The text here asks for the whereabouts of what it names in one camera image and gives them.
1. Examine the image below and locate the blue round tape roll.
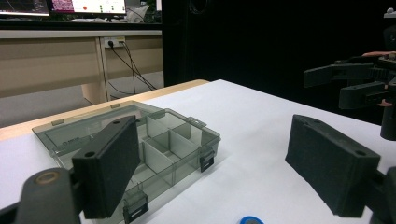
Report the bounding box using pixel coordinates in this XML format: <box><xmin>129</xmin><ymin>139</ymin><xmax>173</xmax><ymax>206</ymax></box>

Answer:
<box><xmin>239</xmin><ymin>215</ymin><xmax>266</xmax><ymax>224</ymax></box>

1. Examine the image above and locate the white crumpled cloth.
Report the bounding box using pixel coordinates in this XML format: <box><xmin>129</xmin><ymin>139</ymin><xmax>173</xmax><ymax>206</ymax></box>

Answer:
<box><xmin>125</xmin><ymin>4</ymin><xmax>151</xmax><ymax>23</ymax></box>

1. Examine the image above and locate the beige office desk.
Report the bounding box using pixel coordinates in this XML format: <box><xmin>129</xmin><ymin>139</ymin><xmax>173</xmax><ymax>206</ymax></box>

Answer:
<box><xmin>0</xmin><ymin>18</ymin><xmax>164</xmax><ymax>105</ymax></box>

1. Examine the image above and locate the black power cable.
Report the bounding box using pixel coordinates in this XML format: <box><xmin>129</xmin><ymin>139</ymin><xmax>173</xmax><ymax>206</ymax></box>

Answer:
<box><xmin>106</xmin><ymin>41</ymin><xmax>138</xmax><ymax>97</ymax></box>
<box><xmin>106</xmin><ymin>40</ymin><xmax>159</xmax><ymax>91</ymax></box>

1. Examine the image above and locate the black curtain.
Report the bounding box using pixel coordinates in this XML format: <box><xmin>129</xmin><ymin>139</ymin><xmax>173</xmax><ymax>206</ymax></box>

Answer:
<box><xmin>161</xmin><ymin>0</ymin><xmax>396</xmax><ymax>125</ymax></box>

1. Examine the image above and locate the clear grey plastic organizer box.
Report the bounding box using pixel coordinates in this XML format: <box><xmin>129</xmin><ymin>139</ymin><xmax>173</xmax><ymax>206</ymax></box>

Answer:
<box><xmin>31</xmin><ymin>99</ymin><xmax>222</xmax><ymax>224</ymax></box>

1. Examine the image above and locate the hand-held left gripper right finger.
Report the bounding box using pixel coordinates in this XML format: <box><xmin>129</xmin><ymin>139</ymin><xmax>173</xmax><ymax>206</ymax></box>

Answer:
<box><xmin>284</xmin><ymin>114</ymin><xmax>382</xmax><ymax>218</ymax></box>

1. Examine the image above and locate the white wall power outlet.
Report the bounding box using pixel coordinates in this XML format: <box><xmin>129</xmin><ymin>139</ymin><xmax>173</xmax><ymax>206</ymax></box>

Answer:
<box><xmin>103</xmin><ymin>36</ymin><xmax>126</xmax><ymax>49</ymax></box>

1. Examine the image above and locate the computer monitor with white screen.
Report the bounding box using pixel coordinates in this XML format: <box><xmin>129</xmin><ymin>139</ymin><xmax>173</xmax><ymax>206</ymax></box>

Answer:
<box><xmin>46</xmin><ymin>0</ymin><xmax>128</xmax><ymax>19</ymax></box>

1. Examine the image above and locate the computer monitor with dark screen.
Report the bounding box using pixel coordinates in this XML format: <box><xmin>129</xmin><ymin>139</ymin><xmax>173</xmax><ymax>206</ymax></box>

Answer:
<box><xmin>0</xmin><ymin>0</ymin><xmax>51</xmax><ymax>18</ymax></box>

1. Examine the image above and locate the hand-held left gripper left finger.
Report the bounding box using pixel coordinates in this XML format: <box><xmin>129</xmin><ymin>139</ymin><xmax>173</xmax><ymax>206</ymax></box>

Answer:
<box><xmin>71</xmin><ymin>115</ymin><xmax>142</xmax><ymax>219</ymax></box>

